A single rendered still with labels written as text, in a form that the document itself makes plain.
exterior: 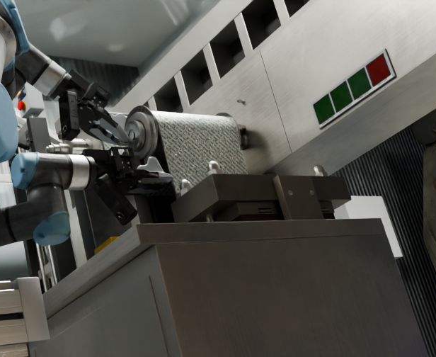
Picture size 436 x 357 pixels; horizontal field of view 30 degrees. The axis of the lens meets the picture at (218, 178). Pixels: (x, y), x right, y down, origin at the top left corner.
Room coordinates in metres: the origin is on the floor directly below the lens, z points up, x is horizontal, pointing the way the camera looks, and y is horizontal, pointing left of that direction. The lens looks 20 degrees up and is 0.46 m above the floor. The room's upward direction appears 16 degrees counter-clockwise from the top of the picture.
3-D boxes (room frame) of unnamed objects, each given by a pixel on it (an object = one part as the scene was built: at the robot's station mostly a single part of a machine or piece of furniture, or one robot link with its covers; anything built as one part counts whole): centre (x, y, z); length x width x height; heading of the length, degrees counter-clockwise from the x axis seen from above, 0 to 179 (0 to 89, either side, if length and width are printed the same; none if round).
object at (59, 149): (1.92, 0.38, 1.33); 0.06 x 0.03 x 0.03; 132
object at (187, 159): (1.83, 0.01, 1.12); 0.23 x 0.01 x 0.18; 132
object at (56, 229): (1.55, 0.37, 1.03); 0.11 x 0.08 x 0.11; 92
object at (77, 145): (1.96, 0.34, 1.33); 0.06 x 0.06 x 0.06; 42
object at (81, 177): (1.60, 0.29, 1.13); 0.08 x 0.05 x 0.08; 40
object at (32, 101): (2.22, 0.50, 1.66); 0.07 x 0.07 x 0.10; 42
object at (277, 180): (1.70, -0.16, 0.96); 0.10 x 0.03 x 0.11; 132
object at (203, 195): (1.76, -0.09, 1.00); 0.40 x 0.16 x 0.06; 132
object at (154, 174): (1.67, 0.17, 1.10); 0.09 x 0.05 x 0.02; 121
